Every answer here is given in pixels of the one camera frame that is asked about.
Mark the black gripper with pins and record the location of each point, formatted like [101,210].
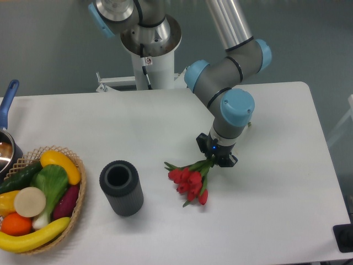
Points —
[221,148]

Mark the red tulip bouquet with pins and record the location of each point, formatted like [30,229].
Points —
[192,180]

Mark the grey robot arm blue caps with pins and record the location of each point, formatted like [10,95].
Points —
[216,86]

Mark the dark grey ribbed vase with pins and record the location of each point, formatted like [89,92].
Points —
[120,182]

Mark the black device at table edge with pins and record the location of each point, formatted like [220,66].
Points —
[343,237]

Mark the purple sweet potato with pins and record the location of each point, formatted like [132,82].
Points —
[66,205]

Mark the green bok choy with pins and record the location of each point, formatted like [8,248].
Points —
[52,180]

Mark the woven wicker basket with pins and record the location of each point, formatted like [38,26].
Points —
[34,156]

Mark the beige round slice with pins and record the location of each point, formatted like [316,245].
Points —
[29,202]

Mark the green cucumber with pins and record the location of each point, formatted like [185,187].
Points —
[21,179]

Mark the orange fruit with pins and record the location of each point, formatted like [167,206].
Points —
[16,225]

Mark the yellow bell pepper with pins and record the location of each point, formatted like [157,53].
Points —
[7,202]

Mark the yellow banana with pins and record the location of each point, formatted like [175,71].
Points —
[20,244]

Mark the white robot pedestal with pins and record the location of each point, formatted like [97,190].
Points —
[152,54]

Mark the blue handled saucepan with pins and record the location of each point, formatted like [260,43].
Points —
[10,151]

